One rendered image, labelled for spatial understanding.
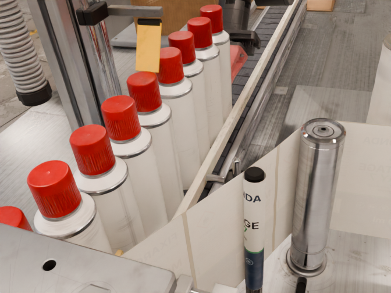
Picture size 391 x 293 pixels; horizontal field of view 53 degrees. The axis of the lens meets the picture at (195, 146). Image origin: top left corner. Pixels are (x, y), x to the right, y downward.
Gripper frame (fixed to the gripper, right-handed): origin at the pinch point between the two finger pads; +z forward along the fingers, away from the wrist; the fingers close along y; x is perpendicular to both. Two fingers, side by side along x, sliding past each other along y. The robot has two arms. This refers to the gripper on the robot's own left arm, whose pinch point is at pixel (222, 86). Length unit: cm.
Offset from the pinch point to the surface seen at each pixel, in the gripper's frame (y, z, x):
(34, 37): -258, -66, 226
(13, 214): 0.2, 17.2, -44.7
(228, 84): 2.6, 0.4, -5.1
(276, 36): 4.0, -16.1, 23.0
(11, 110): -184, 7, 137
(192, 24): -0.1, -5.1, -17.4
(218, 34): 1.4, -6.1, -10.7
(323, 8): 11, -38, 62
